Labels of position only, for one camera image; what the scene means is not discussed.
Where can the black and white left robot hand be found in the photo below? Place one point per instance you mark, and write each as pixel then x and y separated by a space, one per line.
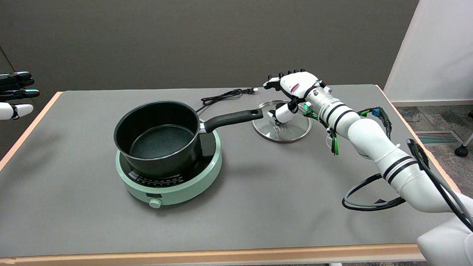
pixel 3 110

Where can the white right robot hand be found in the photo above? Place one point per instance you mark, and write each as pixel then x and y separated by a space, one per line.
pixel 297 81

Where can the glass pot lid black knob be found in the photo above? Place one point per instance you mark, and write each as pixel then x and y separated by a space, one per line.
pixel 283 133

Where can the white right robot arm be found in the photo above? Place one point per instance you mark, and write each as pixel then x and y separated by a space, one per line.
pixel 372 138

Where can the grey table mat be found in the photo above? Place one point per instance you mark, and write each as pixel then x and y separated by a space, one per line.
pixel 86 217

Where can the floor vent grille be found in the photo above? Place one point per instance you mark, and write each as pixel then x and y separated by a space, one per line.
pixel 437 137

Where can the mint green induction cooker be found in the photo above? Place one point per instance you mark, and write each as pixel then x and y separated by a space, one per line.
pixel 183 188

